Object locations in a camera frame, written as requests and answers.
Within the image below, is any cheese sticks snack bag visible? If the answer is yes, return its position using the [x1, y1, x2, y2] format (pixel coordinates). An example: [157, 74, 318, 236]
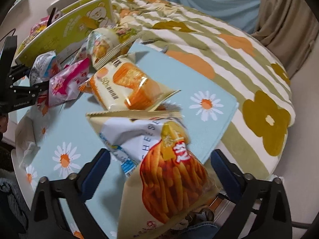
[86, 111, 219, 238]

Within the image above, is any green cartoon snack bag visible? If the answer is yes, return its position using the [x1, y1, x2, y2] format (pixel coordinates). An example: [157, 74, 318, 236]
[71, 27, 145, 70]

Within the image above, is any white blue small bag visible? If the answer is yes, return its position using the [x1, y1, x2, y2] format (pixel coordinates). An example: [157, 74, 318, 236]
[29, 51, 62, 85]

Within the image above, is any pink small snack bag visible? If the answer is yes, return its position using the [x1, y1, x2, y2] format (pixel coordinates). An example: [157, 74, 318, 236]
[48, 58, 91, 107]

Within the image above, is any white round table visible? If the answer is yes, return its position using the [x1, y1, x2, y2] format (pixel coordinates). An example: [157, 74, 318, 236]
[11, 149, 34, 209]

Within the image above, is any blue daisy tablecloth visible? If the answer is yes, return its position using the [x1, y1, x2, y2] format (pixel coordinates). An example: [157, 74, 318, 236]
[15, 43, 238, 238]

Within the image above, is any green cardboard box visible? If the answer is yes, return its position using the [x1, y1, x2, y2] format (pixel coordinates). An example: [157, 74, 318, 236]
[15, 0, 114, 67]

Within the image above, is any green striped floral blanket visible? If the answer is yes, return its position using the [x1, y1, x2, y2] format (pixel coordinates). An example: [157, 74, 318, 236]
[111, 0, 296, 179]

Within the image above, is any orange bread snack bag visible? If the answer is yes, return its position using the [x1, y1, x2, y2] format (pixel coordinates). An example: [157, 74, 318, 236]
[79, 53, 179, 112]

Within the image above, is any beige right curtain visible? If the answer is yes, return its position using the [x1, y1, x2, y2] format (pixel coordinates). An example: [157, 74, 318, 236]
[252, 0, 318, 78]

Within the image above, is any grey rope handle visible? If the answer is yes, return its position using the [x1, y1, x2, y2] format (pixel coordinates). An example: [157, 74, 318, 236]
[141, 39, 169, 54]

